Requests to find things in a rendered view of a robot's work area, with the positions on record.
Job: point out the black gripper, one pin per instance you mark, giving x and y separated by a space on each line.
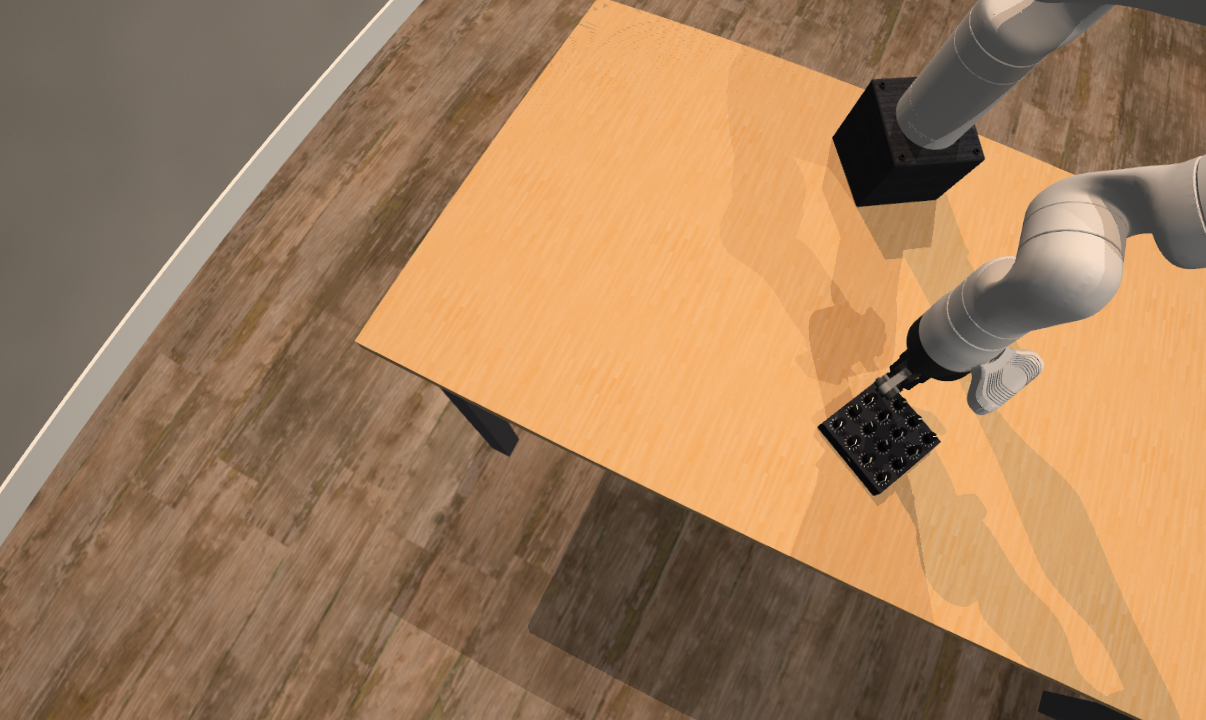
917 364

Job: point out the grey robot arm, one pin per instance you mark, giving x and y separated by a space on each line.
1071 251

